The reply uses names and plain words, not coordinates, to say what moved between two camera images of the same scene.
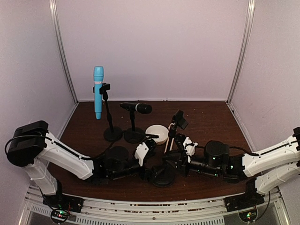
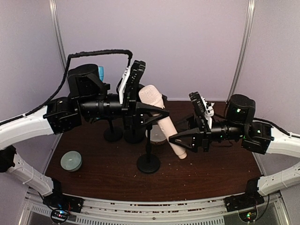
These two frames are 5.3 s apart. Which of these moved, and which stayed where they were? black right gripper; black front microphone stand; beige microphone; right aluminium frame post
Moved: beige microphone; black right gripper
Stayed: black front microphone stand; right aluminium frame post
